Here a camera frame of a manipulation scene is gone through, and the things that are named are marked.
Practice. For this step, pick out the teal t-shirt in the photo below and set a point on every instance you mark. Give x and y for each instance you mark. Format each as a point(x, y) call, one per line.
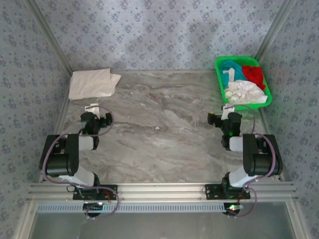
point(239, 72)

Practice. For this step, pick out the white t-shirt with red print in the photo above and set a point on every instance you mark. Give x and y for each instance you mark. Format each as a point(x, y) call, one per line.
point(243, 92)

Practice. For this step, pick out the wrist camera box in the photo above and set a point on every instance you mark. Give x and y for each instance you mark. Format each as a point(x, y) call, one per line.
point(92, 108)
point(225, 109)

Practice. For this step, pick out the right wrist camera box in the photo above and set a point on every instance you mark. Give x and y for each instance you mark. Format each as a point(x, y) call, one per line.
point(225, 109)

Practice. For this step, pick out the aluminium cross rail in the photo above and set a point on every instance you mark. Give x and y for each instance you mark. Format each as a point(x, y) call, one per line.
point(162, 191)

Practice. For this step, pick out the black controller board with LED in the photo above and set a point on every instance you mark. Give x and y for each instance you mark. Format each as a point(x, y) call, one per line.
point(93, 208)
point(233, 208)

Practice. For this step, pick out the green plastic basket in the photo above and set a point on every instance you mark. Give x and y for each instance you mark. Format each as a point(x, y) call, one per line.
point(249, 106)

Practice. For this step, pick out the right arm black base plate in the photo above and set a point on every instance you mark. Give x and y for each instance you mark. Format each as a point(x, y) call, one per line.
point(211, 193)

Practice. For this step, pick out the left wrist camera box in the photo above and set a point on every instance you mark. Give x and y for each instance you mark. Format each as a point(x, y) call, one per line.
point(92, 108)

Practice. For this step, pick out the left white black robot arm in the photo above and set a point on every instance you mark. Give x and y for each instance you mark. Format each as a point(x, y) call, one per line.
point(59, 161)

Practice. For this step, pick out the aluminium corner post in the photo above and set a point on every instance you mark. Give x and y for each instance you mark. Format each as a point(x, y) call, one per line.
point(274, 30)
point(50, 35)

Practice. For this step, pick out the folded plain white t-shirt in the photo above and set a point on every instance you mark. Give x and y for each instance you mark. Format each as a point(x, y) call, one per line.
point(89, 84)

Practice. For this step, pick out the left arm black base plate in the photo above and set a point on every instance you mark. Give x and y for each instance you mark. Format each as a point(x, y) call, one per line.
point(113, 189)

